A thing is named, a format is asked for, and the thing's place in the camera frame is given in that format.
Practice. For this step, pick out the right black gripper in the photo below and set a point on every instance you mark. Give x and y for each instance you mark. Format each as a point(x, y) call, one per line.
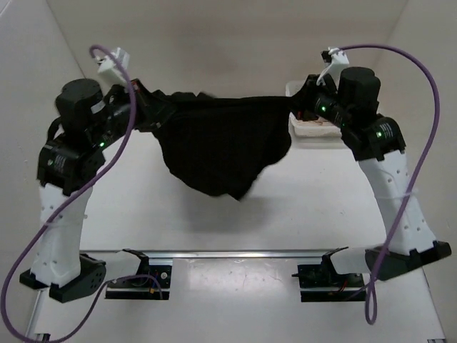
point(310, 88)

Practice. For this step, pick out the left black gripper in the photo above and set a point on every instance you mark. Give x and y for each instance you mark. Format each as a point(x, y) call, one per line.
point(153, 116)

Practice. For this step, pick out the black trousers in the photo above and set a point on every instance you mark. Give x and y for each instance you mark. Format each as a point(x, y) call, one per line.
point(219, 146)

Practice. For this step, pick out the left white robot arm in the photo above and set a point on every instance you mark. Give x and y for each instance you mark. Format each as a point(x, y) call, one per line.
point(88, 122)

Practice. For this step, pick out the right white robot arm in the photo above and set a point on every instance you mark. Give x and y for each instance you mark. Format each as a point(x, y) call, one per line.
point(378, 147)

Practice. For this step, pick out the beige trousers in basket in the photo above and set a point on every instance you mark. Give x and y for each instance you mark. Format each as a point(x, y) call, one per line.
point(305, 118)

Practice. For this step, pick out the white plastic basket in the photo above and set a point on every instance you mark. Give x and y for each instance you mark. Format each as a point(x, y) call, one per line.
point(319, 128)

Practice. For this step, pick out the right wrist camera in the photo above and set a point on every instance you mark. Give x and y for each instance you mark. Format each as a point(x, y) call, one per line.
point(335, 60)

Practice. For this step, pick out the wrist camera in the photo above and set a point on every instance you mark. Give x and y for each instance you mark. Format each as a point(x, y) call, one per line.
point(109, 70)
point(335, 60)

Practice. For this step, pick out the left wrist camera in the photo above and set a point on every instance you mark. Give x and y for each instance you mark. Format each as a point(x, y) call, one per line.
point(109, 70)

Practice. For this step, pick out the aluminium front rail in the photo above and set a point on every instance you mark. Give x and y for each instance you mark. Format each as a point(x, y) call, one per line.
point(238, 254)

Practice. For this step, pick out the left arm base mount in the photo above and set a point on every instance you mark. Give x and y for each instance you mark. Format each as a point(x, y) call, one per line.
point(132, 275)

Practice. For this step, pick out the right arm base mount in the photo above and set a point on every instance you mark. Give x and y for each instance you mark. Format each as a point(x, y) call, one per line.
point(321, 283)

